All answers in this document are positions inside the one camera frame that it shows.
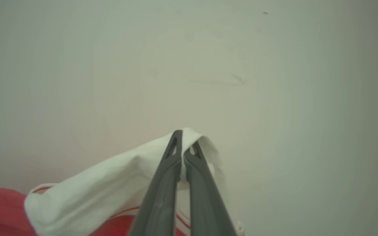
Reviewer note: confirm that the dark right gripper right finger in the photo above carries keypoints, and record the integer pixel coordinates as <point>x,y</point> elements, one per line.
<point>205,203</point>

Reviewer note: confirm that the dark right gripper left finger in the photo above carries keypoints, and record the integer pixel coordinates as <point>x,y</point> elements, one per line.
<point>162,196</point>

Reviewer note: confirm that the red and white jersey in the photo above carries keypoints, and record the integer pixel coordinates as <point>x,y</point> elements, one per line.
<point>94,186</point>

